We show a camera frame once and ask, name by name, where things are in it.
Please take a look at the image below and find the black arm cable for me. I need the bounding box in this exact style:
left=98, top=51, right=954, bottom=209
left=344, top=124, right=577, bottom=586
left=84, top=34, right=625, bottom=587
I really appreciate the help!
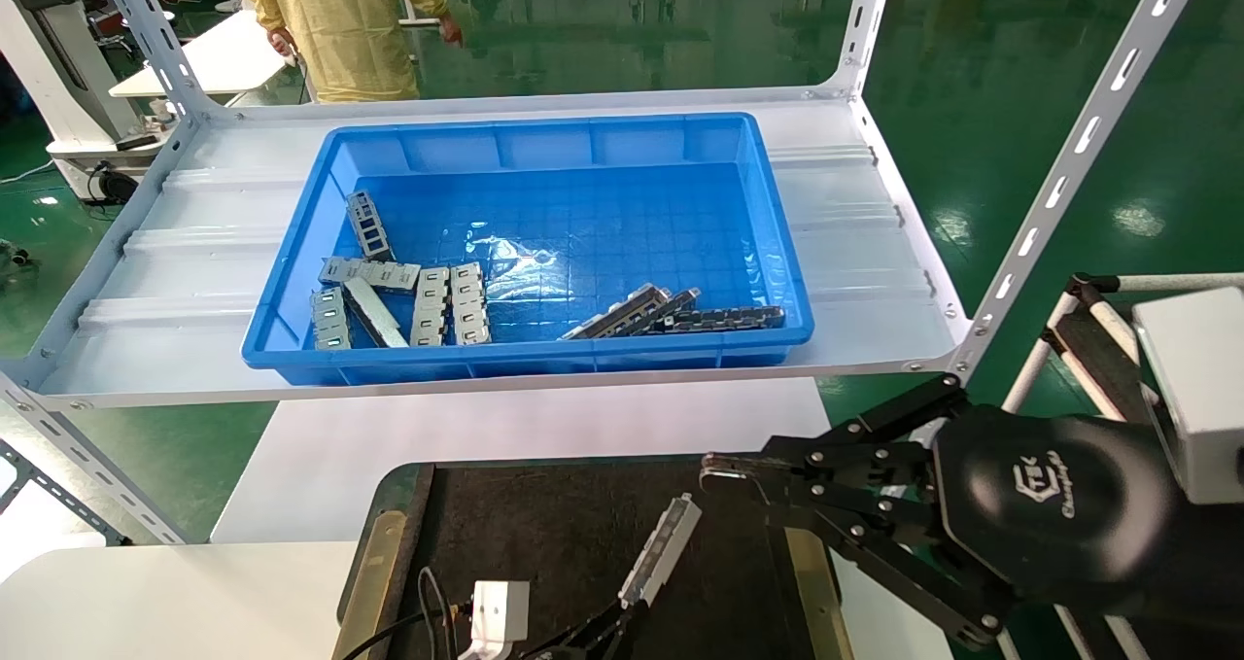
left=335, top=565, right=477, bottom=660

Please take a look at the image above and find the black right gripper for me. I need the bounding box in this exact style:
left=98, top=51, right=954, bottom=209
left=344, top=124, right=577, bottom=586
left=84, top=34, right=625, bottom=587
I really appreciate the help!
left=700, top=378, right=1184, bottom=653

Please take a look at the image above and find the blue plastic bin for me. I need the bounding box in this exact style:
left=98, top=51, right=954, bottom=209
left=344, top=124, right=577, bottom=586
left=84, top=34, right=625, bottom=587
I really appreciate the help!
left=241, top=111, right=815, bottom=387

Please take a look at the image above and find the white tube frame cart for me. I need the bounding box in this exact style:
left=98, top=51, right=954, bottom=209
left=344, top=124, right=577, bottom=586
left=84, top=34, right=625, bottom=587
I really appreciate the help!
left=1001, top=271, right=1244, bottom=660

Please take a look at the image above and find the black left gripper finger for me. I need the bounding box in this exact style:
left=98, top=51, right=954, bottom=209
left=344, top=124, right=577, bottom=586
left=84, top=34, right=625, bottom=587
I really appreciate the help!
left=559, top=602, right=644, bottom=660
left=520, top=629, right=586, bottom=660

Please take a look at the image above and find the short light grey metal bracket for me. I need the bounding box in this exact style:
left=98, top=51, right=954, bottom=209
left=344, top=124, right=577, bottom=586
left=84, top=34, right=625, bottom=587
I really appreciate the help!
left=310, top=288, right=352, bottom=352
left=409, top=266, right=452, bottom=348
left=319, top=256, right=422, bottom=293
left=449, top=261, right=493, bottom=347

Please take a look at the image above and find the long grey metal bracket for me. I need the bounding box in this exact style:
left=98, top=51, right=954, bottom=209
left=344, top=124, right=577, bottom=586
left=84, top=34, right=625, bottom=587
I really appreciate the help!
left=622, top=288, right=703, bottom=336
left=558, top=284, right=674, bottom=341
left=619, top=492, right=704, bottom=610

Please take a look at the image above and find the black container tray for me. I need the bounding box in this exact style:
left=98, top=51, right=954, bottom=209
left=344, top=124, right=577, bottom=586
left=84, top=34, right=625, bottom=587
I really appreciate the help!
left=333, top=454, right=858, bottom=660

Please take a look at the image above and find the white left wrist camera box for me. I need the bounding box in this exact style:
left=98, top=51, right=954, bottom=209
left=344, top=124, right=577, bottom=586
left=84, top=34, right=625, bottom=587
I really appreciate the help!
left=457, top=580, right=533, bottom=660

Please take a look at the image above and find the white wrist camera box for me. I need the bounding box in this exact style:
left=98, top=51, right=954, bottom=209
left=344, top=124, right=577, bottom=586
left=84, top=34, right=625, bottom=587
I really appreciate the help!
left=1130, top=286, right=1244, bottom=505
left=457, top=580, right=533, bottom=660

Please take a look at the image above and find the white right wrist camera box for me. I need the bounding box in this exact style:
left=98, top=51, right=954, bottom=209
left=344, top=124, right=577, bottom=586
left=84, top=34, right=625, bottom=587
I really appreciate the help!
left=1130, top=286, right=1244, bottom=505

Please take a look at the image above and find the ladder-holed grey metal bracket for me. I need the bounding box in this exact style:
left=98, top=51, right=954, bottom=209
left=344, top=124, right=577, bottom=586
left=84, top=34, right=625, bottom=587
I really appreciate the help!
left=346, top=191, right=396, bottom=261

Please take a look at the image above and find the person in yellow coat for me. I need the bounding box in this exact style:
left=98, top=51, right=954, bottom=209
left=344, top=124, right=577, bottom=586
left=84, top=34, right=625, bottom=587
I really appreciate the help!
left=228, top=0, right=466, bottom=105

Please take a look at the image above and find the white table with T-leg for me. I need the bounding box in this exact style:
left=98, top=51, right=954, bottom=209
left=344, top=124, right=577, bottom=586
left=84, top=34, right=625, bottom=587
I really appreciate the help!
left=109, top=9, right=293, bottom=99

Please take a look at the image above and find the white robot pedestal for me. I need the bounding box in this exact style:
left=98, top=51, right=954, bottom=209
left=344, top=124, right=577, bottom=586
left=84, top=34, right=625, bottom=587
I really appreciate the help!
left=0, top=0, right=168, bottom=204

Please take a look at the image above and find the flat light metal strip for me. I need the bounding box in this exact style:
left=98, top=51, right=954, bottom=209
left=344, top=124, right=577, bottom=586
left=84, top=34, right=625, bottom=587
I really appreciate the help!
left=342, top=276, right=410, bottom=350

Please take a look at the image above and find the long perforated metal bracket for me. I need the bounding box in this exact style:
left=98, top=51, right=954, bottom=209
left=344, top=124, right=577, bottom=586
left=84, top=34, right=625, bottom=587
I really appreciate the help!
left=669, top=305, right=787, bottom=334

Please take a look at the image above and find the grey metal shelf rack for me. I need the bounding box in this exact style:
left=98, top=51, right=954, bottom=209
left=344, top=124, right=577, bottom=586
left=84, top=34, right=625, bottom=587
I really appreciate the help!
left=0, top=0, right=1206, bottom=549

